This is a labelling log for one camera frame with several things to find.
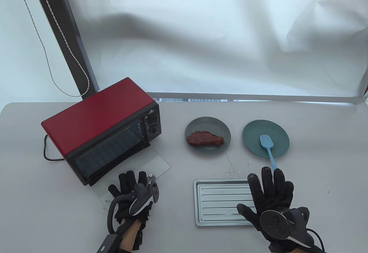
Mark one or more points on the person's right hand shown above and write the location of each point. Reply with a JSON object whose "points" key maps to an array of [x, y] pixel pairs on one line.
{"points": [[267, 192]]}

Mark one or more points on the person's left hand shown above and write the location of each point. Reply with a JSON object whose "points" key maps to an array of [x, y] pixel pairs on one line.
{"points": [[126, 184]]}

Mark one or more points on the silver metal baking tray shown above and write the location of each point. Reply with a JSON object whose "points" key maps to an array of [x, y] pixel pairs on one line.
{"points": [[221, 204]]}

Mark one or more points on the blue dessert spatula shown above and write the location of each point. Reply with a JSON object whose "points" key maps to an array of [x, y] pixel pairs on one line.
{"points": [[266, 141]]}

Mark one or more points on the red countertop oven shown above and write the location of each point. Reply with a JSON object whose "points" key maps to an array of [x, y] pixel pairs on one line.
{"points": [[100, 112]]}

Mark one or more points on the grilled brown steak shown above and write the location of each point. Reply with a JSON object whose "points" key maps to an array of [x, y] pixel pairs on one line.
{"points": [[204, 138]]}

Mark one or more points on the person's left forearm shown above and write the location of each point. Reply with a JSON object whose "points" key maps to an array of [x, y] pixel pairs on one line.
{"points": [[130, 235]]}

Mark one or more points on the white and black right controller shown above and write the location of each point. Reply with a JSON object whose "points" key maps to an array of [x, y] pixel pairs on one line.
{"points": [[276, 224]]}

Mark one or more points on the teal round plate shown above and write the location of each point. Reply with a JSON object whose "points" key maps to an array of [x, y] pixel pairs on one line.
{"points": [[253, 138]]}

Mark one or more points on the grey round plate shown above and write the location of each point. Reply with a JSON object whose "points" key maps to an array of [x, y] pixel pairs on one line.
{"points": [[207, 125]]}

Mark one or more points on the dark metal pole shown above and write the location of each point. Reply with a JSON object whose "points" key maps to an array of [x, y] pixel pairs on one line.
{"points": [[66, 34]]}

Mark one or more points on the white backdrop cloth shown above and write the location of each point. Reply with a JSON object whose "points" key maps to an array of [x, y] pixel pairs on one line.
{"points": [[201, 34]]}

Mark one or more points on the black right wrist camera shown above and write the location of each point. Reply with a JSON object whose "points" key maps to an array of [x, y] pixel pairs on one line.
{"points": [[280, 247]]}

